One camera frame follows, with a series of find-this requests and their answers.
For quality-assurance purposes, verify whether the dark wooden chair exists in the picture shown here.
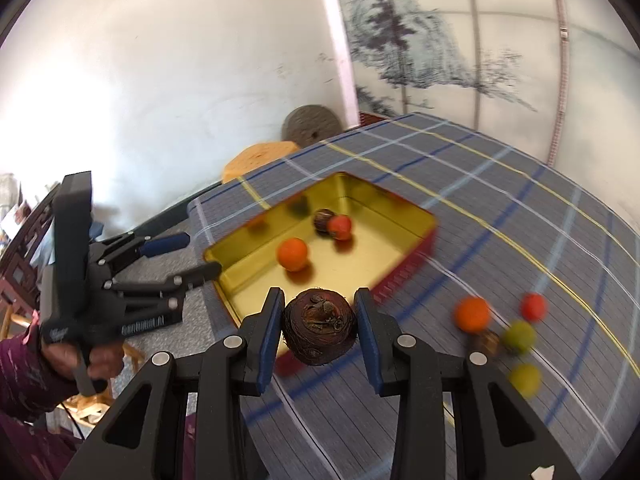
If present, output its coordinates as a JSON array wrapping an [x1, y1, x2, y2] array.
[[0, 195, 56, 341]]

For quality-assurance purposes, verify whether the painted folding screen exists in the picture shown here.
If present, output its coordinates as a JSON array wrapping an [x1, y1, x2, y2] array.
[[327, 0, 640, 241]]

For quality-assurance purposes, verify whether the light wooden chair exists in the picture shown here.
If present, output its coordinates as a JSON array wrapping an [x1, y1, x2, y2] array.
[[62, 340, 147, 427]]

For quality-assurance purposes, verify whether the green round fruit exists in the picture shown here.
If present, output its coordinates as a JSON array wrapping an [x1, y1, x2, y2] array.
[[501, 321, 537, 356], [507, 362, 543, 398]]

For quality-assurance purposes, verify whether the person's purple clothing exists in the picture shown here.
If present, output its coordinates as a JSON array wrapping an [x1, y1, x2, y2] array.
[[0, 410, 86, 480]]

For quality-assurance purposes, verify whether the round grey millstone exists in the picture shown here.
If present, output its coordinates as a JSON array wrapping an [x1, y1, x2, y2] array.
[[281, 105, 338, 143]]

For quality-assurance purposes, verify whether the gold rectangular tin box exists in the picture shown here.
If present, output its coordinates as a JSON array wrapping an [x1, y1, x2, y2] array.
[[202, 171, 440, 376]]

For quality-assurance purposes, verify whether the person's left hand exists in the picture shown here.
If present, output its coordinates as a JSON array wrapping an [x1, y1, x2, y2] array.
[[40, 341, 126, 381]]

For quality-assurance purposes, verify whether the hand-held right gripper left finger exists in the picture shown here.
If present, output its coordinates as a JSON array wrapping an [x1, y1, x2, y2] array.
[[65, 287, 286, 480]]

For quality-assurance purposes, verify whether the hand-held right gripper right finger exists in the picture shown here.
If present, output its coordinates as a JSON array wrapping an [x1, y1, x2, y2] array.
[[354, 287, 583, 480]]

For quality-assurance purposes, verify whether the person's left forearm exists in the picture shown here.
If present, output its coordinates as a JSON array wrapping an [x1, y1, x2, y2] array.
[[0, 327, 68, 418]]

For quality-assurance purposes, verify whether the orange round fruit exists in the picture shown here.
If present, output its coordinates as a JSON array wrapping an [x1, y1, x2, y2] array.
[[452, 296, 492, 333], [276, 238, 310, 273]]

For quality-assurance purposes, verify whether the red round fruit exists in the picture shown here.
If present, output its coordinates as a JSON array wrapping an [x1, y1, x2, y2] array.
[[520, 292, 549, 322], [327, 214, 354, 241]]

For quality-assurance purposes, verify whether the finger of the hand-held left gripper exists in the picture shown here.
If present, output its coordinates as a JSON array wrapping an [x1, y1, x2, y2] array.
[[90, 232, 192, 281], [102, 261, 222, 311]]

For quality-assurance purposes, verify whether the yellow wooden stool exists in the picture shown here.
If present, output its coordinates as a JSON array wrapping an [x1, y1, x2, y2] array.
[[221, 141, 301, 184]]

